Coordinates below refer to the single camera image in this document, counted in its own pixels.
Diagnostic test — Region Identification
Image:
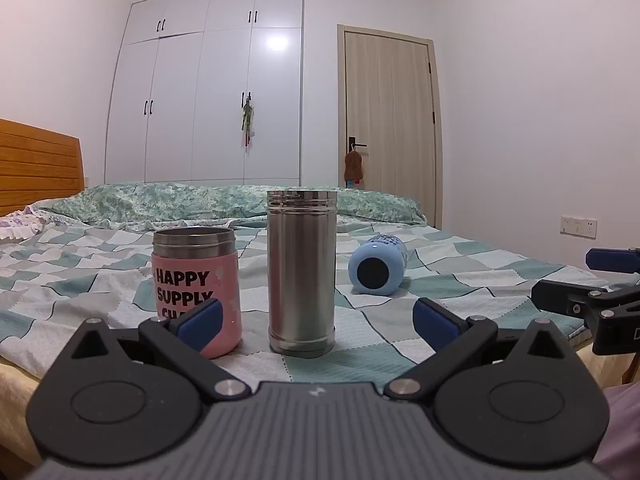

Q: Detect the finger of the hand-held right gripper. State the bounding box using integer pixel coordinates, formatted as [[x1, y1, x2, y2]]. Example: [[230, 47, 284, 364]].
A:
[[531, 280, 617, 322], [585, 247, 640, 272]]

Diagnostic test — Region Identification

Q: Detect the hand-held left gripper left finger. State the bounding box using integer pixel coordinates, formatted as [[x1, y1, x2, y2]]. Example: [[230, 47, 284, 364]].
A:
[[70, 298, 252, 403]]

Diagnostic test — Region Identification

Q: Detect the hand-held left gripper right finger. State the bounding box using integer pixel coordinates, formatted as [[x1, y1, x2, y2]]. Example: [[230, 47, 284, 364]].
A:
[[384, 297, 571, 403]]

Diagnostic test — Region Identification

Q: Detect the blue cup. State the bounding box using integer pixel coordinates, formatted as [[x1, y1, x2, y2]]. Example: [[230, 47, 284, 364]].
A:
[[348, 233, 407, 294]]

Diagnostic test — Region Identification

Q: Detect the pink printed steel cup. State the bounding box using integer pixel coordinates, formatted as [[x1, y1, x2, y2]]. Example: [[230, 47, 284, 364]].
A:
[[151, 226, 244, 360]]

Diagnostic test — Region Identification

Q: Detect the tall stainless steel cup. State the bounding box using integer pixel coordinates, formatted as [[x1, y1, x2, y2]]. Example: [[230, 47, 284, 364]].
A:
[[266, 189, 339, 359]]

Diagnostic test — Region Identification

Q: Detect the person's pink clothing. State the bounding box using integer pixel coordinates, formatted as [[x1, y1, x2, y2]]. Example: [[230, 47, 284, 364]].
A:
[[592, 381, 640, 474]]

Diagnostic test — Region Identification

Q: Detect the checkered bed sheet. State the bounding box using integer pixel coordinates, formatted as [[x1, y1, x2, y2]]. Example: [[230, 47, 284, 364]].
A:
[[0, 216, 618, 390]]

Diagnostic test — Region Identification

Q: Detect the green floral quilt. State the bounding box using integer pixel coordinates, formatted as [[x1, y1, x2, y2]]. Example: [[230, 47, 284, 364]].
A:
[[31, 182, 429, 226]]

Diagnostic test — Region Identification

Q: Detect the beige mattress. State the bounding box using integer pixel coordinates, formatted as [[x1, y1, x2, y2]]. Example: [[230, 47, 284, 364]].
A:
[[0, 351, 47, 467]]

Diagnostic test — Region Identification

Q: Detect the purple floral cloth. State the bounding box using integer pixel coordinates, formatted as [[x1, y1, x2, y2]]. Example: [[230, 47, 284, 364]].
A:
[[0, 208, 49, 241]]

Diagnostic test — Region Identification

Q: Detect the green hanging ornament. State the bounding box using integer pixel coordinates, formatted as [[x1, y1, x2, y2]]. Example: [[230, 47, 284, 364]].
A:
[[239, 92, 257, 147]]

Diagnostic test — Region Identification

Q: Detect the white wardrobe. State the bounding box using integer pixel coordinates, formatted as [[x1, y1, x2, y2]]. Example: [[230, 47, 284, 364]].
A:
[[103, 0, 305, 187]]

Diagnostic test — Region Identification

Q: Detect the light wooden door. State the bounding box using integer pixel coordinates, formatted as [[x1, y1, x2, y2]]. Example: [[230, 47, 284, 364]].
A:
[[337, 23, 445, 231]]

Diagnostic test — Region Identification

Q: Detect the wooden headboard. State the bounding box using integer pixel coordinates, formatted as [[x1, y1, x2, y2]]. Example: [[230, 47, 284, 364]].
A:
[[0, 118, 85, 217]]

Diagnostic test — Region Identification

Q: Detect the white wall socket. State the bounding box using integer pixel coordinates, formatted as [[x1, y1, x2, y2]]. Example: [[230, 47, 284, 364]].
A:
[[559, 214, 599, 238]]

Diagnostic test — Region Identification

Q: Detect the brown bag on door handle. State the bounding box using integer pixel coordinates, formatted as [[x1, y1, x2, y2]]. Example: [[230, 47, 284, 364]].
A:
[[343, 149, 364, 189]]

